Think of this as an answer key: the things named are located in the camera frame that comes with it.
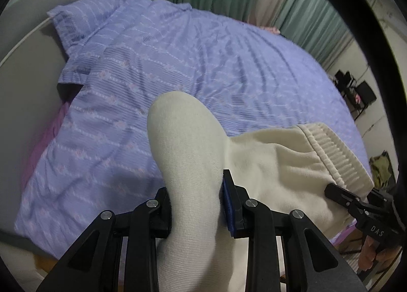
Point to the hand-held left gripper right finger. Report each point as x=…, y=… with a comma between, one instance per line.
x=227, y=206

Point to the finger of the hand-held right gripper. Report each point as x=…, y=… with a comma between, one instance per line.
x=341, y=198
x=383, y=197

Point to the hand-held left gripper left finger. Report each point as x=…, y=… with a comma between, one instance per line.
x=162, y=212

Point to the cream pants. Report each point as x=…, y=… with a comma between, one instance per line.
x=190, y=152

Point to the person's right hand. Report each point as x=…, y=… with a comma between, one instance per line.
x=368, y=253

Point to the green cloth pile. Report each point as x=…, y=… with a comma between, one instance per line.
x=380, y=166

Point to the black chair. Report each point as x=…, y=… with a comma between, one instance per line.
x=365, y=93
x=343, y=80

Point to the pink bed sheet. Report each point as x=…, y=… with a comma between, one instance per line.
x=47, y=139

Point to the purple patterned quilt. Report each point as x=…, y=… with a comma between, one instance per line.
x=254, y=72

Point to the pink cloth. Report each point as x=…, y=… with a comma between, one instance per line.
x=270, y=28

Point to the purple patterned pillow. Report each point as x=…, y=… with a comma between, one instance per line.
x=95, y=25

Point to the grey padded headboard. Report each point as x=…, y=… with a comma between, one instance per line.
x=31, y=56

